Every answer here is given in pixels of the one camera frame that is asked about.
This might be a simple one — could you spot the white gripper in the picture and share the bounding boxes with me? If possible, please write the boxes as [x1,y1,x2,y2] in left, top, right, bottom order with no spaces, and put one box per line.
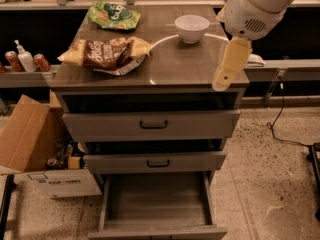
[212,0,289,91]

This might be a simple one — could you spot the brown chip bag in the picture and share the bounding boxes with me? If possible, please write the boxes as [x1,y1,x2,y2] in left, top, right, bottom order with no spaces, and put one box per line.
[58,37,152,76]

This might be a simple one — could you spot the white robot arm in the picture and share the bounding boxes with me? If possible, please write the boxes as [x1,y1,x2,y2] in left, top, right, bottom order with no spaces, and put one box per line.
[212,0,294,91]

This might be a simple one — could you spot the top drawer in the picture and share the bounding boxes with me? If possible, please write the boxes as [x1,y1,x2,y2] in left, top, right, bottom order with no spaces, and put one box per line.
[63,110,240,142]

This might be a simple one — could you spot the drawer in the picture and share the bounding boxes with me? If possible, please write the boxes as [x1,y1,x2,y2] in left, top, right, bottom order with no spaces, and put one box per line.
[63,110,240,142]
[88,172,227,240]
[84,151,226,175]

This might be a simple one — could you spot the grey drawer cabinet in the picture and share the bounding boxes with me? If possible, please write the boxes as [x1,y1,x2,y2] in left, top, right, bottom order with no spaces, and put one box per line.
[49,4,250,240]

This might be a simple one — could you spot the green chip bag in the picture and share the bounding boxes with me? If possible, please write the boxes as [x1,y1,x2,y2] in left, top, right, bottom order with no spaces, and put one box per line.
[87,1,141,30]

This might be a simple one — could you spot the middle drawer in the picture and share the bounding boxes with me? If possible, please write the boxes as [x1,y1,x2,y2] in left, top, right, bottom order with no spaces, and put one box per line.
[84,151,226,175]

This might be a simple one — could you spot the bottom drawer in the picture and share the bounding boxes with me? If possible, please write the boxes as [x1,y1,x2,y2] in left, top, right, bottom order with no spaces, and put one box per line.
[88,172,227,240]

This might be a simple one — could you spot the white folded cloth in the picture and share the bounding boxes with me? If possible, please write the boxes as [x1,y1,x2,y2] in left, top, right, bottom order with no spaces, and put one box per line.
[246,54,265,67]

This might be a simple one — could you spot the white bowl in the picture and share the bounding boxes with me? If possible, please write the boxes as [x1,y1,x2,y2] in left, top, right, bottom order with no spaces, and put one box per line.
[175,15,210,44]

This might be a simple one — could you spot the red soda can right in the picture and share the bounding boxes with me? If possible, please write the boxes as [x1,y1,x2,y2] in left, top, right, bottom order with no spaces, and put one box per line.
[34,54,51,72]

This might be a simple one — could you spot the red soda can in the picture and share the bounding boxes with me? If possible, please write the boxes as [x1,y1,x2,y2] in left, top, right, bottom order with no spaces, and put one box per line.
[34,54,51,72]
[5,51,24,72]

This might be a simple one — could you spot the white pump bottle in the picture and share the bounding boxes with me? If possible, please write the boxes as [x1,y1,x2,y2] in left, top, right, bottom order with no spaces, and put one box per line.
[15,40,37,72]

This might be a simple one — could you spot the red soda can left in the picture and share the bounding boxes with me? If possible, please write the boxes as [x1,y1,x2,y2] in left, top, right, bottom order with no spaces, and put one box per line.
[5,51,24,72]

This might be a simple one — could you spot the cardboard box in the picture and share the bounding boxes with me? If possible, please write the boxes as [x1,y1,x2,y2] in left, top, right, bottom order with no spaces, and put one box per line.
[0,95,101,198]

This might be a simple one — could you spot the black floor cable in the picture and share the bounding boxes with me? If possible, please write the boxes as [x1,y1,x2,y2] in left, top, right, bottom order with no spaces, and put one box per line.
[266,80,313,148]

